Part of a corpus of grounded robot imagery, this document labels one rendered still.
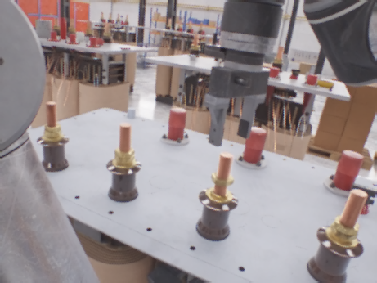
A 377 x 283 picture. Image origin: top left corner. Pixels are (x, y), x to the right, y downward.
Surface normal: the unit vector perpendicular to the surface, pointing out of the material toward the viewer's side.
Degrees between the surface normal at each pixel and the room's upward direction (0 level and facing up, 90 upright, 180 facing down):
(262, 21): 90
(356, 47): 123
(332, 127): 90
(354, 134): 90
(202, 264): 11
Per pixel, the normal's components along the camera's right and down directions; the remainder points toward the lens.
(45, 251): 0.80, 0.04
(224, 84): -0.73, 0.18
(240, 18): -0.47, 0.28
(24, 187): 0.91, -0.06
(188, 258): 0.04, -0.85
